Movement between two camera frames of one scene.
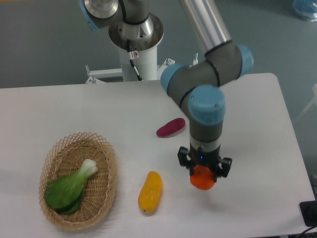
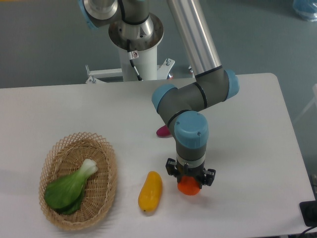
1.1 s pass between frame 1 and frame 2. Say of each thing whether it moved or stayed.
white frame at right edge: stayed
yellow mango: stayed
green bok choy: stayed
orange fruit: moved
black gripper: moved
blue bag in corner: stayed
